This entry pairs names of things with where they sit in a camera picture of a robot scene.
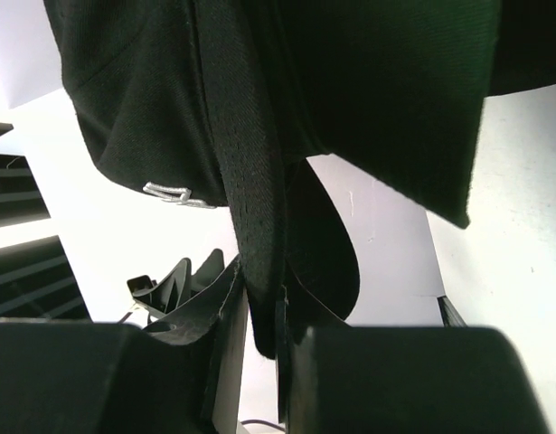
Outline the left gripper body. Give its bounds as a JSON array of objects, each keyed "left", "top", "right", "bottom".
[{"left": 126, "top": 249, "right": 225, "bottom": 327}]

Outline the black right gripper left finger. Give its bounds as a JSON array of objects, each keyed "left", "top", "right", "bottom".
[{"left": 0, "top": 260, "right": 248, "bottom": 433}]

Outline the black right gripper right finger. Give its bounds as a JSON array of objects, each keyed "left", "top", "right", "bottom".
[{"left": 276, "top": 288, "right": 549, "bottom": 433}]

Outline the black NY cap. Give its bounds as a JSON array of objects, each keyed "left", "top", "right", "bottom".
[{"left": 44, "top": 1, "right": 360, "bottom": 359}]

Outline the dark green NY cap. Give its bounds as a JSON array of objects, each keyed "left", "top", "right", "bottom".
[{"left": 278, "top": 0, "right": 556, "bottom": 228}]

